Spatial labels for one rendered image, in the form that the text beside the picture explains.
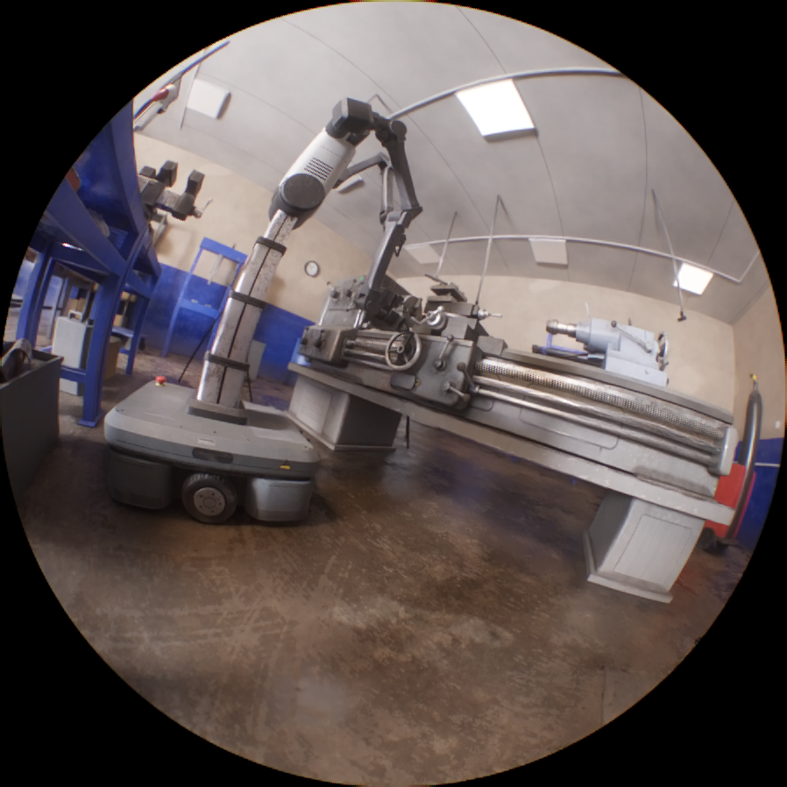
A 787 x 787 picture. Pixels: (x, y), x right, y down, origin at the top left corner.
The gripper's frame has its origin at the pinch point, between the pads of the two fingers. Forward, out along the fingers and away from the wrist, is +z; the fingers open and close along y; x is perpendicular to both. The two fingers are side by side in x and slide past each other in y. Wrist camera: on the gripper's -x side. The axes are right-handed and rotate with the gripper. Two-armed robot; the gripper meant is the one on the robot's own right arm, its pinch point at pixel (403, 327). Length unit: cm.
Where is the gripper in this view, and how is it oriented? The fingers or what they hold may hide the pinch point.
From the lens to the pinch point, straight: 114.0
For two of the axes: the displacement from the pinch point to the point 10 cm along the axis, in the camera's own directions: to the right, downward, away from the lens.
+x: -5.0, 8.4, 2.0
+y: -6.2, -5.0, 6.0
